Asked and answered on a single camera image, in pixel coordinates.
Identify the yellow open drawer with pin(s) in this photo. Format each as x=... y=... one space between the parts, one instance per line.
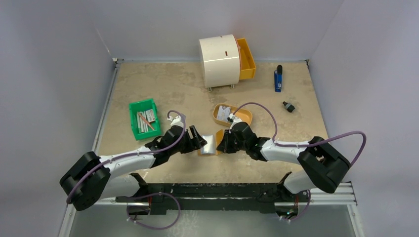
x=247 y=65

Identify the small black knob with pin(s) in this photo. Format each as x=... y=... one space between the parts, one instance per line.
x=288 y=106

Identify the green plastic bin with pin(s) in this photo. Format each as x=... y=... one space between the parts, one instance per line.
x=142 y=106

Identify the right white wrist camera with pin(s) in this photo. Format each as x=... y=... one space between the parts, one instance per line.
x=233 y=119

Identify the white credit card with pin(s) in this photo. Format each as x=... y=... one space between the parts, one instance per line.
x=223 y=113

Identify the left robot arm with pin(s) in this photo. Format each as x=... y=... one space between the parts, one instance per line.
x=86 y=181

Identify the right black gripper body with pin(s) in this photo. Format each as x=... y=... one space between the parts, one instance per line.
x=229 y=141

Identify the brown pencil in bin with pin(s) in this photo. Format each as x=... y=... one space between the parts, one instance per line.
x=145 y=120

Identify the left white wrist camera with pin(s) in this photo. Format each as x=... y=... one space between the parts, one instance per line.
x=176 y=121

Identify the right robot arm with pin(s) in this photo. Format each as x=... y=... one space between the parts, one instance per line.
x=323 y=167

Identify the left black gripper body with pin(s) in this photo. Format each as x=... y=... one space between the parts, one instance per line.
x=187 y=141

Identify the yellow oval plastic tray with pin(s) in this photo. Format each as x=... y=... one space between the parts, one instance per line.
x=244 y=114

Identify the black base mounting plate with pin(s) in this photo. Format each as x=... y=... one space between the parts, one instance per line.
x=265 y=198

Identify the small card box in bin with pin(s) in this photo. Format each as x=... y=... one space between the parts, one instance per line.
x=150 y=115

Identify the grey tubes in bin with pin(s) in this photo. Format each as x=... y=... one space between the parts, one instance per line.
x=143 y=126

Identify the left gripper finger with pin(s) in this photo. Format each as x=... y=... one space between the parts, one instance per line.
x=197 y=140
x=190 y=148

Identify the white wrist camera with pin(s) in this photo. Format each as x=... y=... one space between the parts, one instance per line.
x=233 y=119
x=176 y=121

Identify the cream round drawer cabinet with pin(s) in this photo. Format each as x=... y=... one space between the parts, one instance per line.
x=220 y=59

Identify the yellow leather card holder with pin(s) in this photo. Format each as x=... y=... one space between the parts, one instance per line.
x=213 y=141

